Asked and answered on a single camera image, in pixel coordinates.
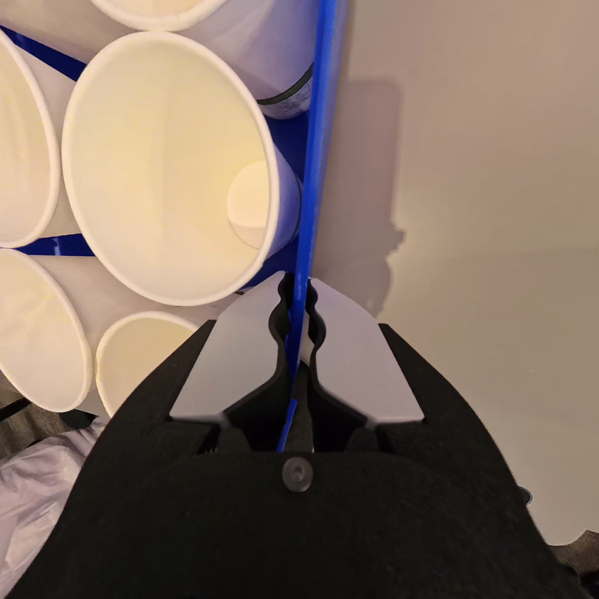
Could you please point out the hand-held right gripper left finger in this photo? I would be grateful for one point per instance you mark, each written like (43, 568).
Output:
(234, 365)

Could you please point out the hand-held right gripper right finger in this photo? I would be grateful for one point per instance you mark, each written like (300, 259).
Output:
(360, 365)

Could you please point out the blue plastic bin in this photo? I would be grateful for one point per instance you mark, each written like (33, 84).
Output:
(318, 140)

